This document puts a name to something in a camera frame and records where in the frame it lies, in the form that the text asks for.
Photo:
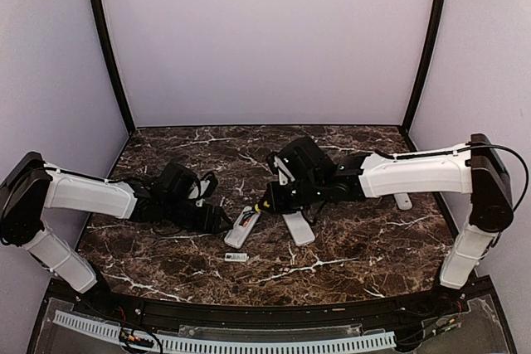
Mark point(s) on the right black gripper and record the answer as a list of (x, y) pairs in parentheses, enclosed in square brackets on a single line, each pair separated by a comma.
[(276, 205)]

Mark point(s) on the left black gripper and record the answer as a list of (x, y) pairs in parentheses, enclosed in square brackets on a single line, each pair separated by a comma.
[(212, 227)]

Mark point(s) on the yellow handled screwdriver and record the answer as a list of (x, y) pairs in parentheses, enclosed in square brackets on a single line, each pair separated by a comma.
[(259, 208)]

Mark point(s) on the white remote with display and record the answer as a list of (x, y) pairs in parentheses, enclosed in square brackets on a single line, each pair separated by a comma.
[(237, 236)]

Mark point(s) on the white battery compartment cover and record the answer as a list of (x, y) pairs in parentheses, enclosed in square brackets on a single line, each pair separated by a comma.
[(236, 257)]

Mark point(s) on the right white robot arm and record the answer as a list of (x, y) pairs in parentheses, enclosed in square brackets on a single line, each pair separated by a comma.
[(307, 175)]

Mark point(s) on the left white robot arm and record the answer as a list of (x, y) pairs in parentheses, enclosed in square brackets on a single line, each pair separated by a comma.
[(178, 195)]

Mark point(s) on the white centre remote control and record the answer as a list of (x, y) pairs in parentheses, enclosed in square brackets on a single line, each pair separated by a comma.
[(299, 228)]

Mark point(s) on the white remote control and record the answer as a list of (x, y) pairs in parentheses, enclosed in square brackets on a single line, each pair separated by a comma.
[(403, 201), (299, 228)]

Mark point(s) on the white right remote control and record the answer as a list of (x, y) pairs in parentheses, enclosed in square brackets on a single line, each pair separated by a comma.
[(403, 201)]

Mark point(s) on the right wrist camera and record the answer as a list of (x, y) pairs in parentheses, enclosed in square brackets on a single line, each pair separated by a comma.
[(279, 167)]

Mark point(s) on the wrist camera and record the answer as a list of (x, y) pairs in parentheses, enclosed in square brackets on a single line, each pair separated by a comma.
[(203, 188), (279, 167)]

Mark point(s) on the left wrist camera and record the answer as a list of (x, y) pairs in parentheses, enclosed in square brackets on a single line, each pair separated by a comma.
[(203, 188)]

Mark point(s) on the black front table rail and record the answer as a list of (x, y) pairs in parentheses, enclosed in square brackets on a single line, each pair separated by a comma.
[(401, 312)]

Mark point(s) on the white slotted cable duct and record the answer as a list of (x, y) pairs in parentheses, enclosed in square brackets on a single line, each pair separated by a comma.
[(225, 340)]

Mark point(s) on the right black frame post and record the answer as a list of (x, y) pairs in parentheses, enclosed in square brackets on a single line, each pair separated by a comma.
[(428, 48)]

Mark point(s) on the black frame post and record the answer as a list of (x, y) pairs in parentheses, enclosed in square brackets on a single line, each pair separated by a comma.
[(111, 65), (428, 48)]

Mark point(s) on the left black frame post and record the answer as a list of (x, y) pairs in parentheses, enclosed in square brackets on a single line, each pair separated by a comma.
[(111, 65)]

